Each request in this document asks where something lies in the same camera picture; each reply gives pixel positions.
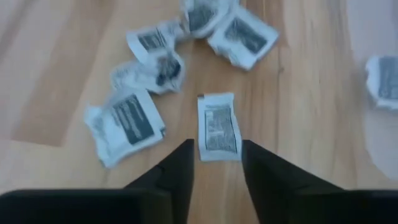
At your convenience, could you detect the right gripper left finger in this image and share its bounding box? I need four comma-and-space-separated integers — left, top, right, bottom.
124, 139, 195, 224

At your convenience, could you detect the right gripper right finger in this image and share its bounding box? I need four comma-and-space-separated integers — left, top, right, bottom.
241, 139, 343, 224

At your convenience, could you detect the white packet black text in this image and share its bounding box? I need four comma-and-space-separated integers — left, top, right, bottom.
197, 92, 243, 162
110, 51, 186, 96
182, 0, 240, 40

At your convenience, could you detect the white packet dark print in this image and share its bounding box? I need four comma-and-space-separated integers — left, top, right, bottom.
206, 6, 280, 72
83, 88, 167, 169
365, 55, 398, 110
126, 20, 184, 65

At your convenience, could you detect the large clear plastic bin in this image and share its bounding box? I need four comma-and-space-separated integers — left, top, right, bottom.
345, 0, 398, 181

